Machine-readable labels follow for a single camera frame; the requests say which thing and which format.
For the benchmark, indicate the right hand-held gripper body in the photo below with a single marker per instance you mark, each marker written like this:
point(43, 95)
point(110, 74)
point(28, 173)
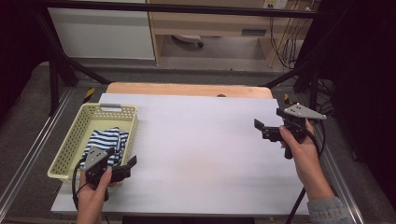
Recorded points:
point(299, 124)

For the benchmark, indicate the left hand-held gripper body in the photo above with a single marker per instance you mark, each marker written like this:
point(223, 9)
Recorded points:
point(95, 161)

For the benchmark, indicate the blue white striped cloth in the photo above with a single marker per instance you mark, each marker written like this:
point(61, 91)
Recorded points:
point(106, 141)

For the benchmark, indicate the yellow perforated plastic basket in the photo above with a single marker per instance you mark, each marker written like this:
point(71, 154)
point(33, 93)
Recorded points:
point(99, 124)

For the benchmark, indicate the person's left hand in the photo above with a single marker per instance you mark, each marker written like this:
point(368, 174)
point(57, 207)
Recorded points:
point(91, 196)

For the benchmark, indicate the person's right hand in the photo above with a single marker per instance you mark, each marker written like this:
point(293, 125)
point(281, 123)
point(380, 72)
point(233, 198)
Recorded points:
point(306, 158)

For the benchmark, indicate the yellow black tape marker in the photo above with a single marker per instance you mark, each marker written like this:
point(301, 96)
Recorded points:
point(89, 94)
point(288, 99)

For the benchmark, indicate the white board sheet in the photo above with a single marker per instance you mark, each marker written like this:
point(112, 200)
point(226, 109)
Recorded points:
point(202, 155)

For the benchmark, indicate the light wooden table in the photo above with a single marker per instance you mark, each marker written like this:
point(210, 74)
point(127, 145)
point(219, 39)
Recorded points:
point(186, 89)

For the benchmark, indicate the light wooden desk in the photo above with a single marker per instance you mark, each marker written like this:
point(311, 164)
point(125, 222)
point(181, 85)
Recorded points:
point(214, 28)

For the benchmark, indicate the white cabinet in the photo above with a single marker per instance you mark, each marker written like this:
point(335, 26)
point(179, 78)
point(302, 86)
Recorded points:
point(102, 34)

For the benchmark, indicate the white chair base with caster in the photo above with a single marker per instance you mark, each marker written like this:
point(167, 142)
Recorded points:
point(188, 38)

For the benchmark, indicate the aluminium rail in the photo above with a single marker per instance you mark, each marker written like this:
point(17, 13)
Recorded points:
point(28, 155)
point(342, 183)

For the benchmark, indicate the white wall socket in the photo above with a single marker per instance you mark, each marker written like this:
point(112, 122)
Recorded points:
point(275, 3)

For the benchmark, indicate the black metal frame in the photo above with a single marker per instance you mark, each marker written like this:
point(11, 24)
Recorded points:
point(174, 8)

